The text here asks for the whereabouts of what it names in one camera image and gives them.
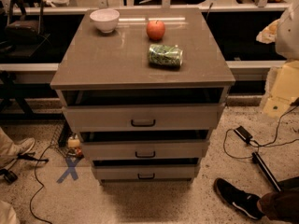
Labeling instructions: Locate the grey drawer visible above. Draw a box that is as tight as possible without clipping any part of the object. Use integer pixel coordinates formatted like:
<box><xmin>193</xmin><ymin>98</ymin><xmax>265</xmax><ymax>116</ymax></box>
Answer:
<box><xmin>92</xmin><ymin>165</ymin><xmax>200</xmax><ymax>181</ymax></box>
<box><xmin>63</xmin><ymin>105</ymin><xmax>224</xmax><ymax>132</ymax></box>
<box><xmin>81</xmin><ymin>141</ymin><xmax>209</xmax><ymax>161</ymax></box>

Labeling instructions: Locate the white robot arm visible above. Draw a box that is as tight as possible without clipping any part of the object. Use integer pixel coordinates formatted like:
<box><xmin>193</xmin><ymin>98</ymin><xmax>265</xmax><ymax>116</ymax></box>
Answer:
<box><xmin>256</xmin><ymin>2</ymin><xmax>299</xmax><ymax>118</ymax></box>

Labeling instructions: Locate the grey drawer cabinet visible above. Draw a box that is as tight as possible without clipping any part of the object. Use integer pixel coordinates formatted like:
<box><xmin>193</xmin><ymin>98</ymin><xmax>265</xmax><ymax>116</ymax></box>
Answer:
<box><xmin>50</xmin><ymin>7</ymin><xmax>236</xmax><ymax>185</ymax></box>

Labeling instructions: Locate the green soda can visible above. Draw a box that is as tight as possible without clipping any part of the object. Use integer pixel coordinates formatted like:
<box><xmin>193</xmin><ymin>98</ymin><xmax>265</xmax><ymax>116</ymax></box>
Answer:
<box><xmin>148</xmin><ymin>44</ymin><xmax>183</xmax><ymax>67</ymax></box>

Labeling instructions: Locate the red apple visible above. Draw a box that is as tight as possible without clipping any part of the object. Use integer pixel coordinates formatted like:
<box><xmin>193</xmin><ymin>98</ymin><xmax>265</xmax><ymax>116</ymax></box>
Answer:
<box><xmin>146</xmin><ymin>21</ymin><xmax>165</xmax><ymax>41</ymax></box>

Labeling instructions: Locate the white ceramic bowl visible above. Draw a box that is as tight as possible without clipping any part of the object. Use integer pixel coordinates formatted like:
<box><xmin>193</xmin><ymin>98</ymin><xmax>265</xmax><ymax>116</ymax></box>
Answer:
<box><xmin>90</xmin><ymin>8</ymin><xmax>120</xmax><ymax>34</ymax></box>

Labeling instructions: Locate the black power adapter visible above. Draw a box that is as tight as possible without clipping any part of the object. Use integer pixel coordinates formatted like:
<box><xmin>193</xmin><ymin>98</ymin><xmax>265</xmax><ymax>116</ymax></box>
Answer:
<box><xmin>234</xmin><ymin>126</ymin><xmax>252</xmax><ymax>144</ymax></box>

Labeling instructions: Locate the blue tape cross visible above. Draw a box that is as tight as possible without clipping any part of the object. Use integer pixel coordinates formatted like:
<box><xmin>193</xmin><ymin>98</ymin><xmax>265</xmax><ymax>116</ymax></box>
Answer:
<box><xmin>57</xmin><ymin>157</ymin><xmax>80</xmax><ymax>184</ymax></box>

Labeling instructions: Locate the black bar on floor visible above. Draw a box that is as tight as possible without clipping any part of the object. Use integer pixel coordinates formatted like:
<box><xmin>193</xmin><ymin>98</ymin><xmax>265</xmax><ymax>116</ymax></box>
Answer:
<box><xmin>252</xmin><ymin>152</ymin><xmax>281</xmax><ymax>191</ymax></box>

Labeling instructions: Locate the black sneaker right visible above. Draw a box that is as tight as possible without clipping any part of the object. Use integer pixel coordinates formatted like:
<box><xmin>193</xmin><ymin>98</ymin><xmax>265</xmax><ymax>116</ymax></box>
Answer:
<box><xmin>213</xmin><ymin>178</ymin><xmax>263</xmax><ymax>220</ymax></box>

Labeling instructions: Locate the black chair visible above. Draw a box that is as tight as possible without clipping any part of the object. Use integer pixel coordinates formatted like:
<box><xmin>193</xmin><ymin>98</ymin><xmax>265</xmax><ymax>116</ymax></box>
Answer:
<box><xmin>0</xmin><ymin>0</ymin><xmax>49</xmax><ymax>59</ymax></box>

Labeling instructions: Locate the grey sneaker left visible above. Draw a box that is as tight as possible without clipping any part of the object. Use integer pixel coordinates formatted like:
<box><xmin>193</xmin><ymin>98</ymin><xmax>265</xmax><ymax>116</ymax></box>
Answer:
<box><xmin>0</xmin><ymin>138</ymin><xmax>35</xmax><ymax>168</ymax></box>

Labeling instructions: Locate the black cable left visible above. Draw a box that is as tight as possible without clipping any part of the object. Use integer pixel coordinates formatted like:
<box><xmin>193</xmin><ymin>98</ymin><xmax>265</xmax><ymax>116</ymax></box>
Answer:
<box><xmin>29</xmin><ymin>143</ymin><xmax>54</xmax><ymax>224</ymax></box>

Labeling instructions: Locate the black cable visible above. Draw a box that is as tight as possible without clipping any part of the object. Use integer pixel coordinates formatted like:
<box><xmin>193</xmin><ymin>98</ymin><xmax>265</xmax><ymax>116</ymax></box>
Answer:
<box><xmin>222</xmin><ymin>105</ymin><xmax>299</xmax><ymax>161</ymax></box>
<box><xmin>29</xmin><ymin>143</ymin><xmax>54</xmax><ymax>224</ymax></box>

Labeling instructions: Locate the black cable right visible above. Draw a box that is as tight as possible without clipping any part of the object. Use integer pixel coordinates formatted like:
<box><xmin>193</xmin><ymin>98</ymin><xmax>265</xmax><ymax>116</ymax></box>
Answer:
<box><xmin>222</xmin><ymin>105</ymin><xmax>299</xmax><ymax>161</ymax></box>

